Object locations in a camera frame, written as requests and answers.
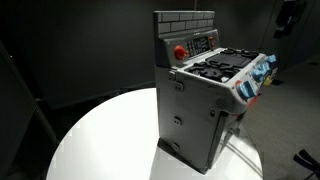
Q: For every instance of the black stand leg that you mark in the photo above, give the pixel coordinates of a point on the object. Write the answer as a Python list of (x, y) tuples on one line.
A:
[(308, 161)]

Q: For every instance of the orange round timer knob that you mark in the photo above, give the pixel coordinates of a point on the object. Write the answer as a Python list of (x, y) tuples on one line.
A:
[(180, 52)]

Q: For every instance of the grey toy kitchen stove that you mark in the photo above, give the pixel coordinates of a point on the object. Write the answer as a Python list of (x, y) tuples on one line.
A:
[(190, 113)]

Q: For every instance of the orange panel button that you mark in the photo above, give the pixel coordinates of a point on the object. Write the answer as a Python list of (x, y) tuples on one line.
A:
[(211, 38)]

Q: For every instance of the black burner grate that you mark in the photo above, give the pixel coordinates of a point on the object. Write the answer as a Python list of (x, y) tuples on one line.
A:
[(213, 71), (240, 53)]

